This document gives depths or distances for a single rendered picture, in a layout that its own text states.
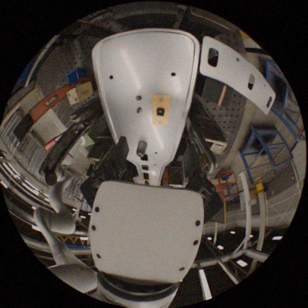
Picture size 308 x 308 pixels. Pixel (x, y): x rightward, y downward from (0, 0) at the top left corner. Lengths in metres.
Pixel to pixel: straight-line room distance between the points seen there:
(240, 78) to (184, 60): 0.14
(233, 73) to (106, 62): 0.27
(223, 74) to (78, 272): 0.49
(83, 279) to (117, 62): 0.44
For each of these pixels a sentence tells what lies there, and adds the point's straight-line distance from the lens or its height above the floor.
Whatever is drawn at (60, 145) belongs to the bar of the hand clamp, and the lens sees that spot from 0.23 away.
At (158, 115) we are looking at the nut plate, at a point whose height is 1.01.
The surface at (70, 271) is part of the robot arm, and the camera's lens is 0.25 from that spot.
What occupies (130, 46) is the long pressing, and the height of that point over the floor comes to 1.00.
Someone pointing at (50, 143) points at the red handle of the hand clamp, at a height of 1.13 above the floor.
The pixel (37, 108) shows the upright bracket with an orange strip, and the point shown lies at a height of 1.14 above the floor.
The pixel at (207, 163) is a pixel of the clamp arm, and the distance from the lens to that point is 0.20.
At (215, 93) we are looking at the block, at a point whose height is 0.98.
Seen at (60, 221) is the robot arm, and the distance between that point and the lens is 0.50.
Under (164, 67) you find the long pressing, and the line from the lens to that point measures 0.20.
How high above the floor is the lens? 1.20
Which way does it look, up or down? 36 degrees down
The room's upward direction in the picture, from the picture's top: 172 degrees counter-clockwise
